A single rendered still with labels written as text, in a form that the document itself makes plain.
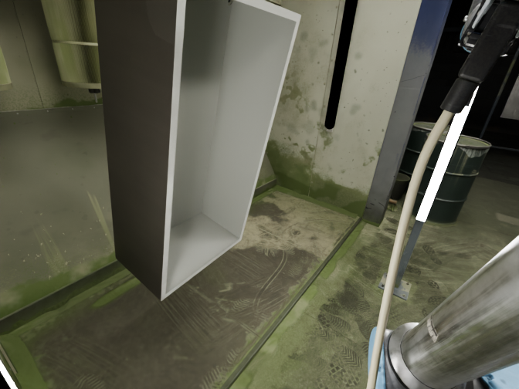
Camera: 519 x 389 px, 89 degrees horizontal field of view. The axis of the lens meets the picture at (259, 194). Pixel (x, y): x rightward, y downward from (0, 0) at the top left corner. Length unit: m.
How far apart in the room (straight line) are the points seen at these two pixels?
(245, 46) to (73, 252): 1.60
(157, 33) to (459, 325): 0.86
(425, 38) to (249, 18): 1.66
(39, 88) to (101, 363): 1.68
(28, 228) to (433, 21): 3.08
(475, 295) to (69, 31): 2.01
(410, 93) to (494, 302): 2.34
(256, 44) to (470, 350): 1.23
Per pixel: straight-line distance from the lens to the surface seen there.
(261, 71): 1.32
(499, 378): 0.82
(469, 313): 0.50
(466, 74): 0.50
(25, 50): 2.28
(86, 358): 1.84
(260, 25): 1.34
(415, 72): 2.69
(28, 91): 2.28
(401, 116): 2.71
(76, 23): 2.01
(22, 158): 2.17
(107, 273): 2.17
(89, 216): 2.13
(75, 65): 2.00
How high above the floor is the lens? 1.46
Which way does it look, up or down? 26 degrees down
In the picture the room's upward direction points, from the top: 4 degrees clockwise
